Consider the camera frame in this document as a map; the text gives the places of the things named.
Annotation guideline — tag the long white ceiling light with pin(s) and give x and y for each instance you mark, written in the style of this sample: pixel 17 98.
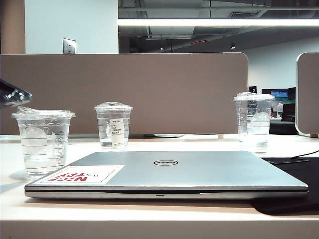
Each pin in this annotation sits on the long white ceiling light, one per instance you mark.
pixel 211 22

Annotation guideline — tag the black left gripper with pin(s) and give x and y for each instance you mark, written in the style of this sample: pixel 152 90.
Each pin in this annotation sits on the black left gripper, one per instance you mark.
pixel 11 94

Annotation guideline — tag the silver Dell laptop with sticker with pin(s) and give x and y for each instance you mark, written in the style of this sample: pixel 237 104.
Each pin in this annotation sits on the silver Dell laptop with sticker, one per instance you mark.
pixel 199 171

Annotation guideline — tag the metal wall switch plate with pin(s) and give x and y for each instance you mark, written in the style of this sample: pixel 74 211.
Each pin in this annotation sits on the metal wall switch plate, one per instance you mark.
pixel 69 46

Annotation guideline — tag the tall clear plastic lidded cup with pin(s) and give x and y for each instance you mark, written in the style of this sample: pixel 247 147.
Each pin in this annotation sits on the tall clear plastic lidded cup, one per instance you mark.
pixel 254 127

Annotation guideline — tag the brown partition with white edge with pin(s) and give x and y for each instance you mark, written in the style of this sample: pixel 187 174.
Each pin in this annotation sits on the brown partition with white edge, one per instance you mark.
pixel 309 94

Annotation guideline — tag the black office chair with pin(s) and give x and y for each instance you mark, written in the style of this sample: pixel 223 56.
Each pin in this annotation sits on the black office chair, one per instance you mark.
pixel 283 127

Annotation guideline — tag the clear plastic cup white label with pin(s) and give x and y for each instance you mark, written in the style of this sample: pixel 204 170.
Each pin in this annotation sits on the clear plastic cup white label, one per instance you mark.
pixel 106 124

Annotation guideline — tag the short clear plastic lidded cup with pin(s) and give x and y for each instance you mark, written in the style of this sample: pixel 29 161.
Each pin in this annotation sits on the short clear plastic lidded cup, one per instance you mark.
pixel 37 149

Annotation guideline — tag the black sign with number two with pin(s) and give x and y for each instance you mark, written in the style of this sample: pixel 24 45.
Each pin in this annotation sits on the black sign with number two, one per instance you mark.
pixel 253 90

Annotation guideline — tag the black mouse pad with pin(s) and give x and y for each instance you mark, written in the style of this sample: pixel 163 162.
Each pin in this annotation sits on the black mouse pad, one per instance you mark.
pixel 286 204

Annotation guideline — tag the background computer monitor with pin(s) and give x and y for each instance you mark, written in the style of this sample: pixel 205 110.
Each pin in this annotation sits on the background computer monitor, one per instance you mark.
pixel 279 94

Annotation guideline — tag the wide brown desk partition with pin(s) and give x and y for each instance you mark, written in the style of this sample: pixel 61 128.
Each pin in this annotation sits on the wide brown desk partition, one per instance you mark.
pixel 149 82

